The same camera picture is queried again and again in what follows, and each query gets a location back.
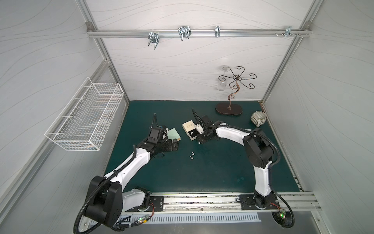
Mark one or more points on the clear glass on stand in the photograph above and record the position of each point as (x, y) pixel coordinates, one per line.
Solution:
(222, 78)

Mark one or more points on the aluminium cross bar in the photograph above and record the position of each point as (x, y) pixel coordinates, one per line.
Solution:
(195, 33)

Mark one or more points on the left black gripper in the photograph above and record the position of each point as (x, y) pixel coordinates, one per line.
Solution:
(156, 130)

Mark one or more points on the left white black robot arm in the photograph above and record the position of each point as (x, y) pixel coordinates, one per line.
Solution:
(105, 200)

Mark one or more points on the right metal clamp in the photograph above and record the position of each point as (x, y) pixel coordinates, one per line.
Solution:
(288, 33)

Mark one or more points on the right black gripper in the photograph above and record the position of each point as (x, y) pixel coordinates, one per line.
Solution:
(203, 124)

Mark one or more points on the cream jewelry box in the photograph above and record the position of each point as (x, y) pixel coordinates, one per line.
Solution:
(190, 129)

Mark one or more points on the mint green jewelry box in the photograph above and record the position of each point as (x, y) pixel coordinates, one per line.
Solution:
(173, 134)

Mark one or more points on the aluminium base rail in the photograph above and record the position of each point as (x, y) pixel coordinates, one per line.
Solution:
(182, 203)

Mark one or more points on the metal clamp hook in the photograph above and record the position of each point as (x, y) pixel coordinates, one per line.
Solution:
(184, 32)
(153, 38)

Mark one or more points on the grey ribbed ceramic ornament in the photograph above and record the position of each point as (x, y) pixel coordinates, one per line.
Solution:
(258, 118)

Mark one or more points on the dark green table mat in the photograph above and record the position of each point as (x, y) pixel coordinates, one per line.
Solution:
(219, 165)

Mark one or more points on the middle metal clamp hook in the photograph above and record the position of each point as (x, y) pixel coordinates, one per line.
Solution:
(184, 32)

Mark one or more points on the left metal clamp hook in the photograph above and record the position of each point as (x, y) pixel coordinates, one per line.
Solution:
(153, 38)

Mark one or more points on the white wire basket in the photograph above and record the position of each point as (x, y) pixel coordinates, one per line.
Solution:
(84, 122)

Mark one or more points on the small metal clamp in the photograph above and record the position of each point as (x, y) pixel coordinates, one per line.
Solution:
(217, 31)

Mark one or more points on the black metal jewelry stand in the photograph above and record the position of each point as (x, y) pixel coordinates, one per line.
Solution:
(235, 82)

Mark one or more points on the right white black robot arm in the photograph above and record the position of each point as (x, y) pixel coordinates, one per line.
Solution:
(260, 150)

